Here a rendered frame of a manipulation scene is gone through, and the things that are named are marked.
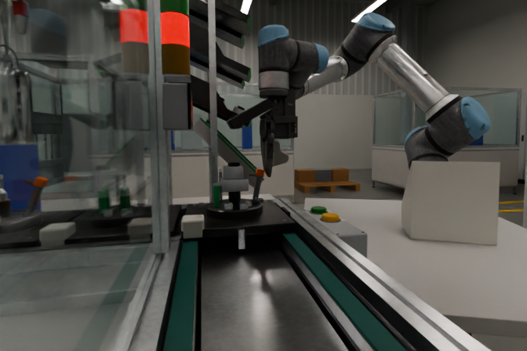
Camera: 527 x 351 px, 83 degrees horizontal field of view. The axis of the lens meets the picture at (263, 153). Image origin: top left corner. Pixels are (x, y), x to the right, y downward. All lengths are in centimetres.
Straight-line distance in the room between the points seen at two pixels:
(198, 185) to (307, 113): 588
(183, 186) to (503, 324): 443
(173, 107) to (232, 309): 31
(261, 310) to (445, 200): 65
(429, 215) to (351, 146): 953
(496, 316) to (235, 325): 44
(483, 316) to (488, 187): 42
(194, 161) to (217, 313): 432
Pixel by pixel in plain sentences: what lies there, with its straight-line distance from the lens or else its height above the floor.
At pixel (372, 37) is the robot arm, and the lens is 110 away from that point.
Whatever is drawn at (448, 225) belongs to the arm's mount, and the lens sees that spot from 99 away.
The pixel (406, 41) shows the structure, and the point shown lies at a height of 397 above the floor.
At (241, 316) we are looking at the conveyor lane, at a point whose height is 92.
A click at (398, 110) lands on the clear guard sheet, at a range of 623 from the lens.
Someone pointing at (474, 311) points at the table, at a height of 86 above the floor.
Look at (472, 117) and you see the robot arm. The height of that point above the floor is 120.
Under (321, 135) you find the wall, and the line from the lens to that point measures 1000.
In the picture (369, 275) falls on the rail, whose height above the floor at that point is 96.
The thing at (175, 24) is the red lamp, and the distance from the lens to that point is 54.
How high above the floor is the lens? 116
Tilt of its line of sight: 3 degrees down
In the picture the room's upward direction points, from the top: straight up
